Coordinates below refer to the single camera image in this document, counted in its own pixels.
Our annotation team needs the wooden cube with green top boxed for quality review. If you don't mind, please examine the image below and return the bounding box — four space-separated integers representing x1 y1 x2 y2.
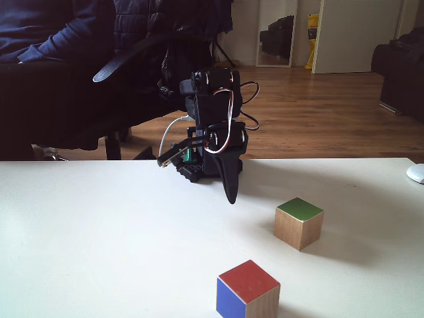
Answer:
273 197 325 252

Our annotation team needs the wooden cube with red top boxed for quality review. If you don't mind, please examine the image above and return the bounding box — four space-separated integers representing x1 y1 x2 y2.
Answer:
215 259 282 318

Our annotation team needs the black tripod stand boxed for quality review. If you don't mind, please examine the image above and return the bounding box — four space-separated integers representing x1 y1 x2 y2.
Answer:
211 31 237 69

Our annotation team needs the white framed mirror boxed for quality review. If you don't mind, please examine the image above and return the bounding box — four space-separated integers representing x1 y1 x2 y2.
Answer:
255 0 299 68

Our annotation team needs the black office chair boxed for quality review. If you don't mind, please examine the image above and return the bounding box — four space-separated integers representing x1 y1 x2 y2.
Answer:
91 32 215 162

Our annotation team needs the yellow sign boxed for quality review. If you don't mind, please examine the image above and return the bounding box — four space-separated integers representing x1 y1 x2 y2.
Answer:
304 13 321 70

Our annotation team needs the dark quilted jacket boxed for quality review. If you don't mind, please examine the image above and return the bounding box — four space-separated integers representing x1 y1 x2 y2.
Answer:
113 0 235 95

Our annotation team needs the white door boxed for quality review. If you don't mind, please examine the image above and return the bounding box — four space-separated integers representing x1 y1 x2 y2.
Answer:
311 0 407 75

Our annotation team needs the black sofa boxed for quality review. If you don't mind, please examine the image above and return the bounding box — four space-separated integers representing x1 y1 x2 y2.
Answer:
370 26 424 125

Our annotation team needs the white computer mouse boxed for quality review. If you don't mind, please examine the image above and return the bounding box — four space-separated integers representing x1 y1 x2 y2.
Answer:
405 162 424 185

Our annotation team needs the person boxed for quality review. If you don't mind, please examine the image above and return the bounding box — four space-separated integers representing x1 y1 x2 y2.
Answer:
0 0 186 160

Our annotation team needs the red white servo cable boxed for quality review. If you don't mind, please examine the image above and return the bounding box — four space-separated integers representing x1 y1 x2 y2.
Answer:
211 80 261 155

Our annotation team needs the gripper camera board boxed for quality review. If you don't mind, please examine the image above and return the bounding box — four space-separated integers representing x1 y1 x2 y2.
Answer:
156 140 187 170

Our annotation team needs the camera cable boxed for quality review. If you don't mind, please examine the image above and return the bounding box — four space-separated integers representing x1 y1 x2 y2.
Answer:
158 115 192 163

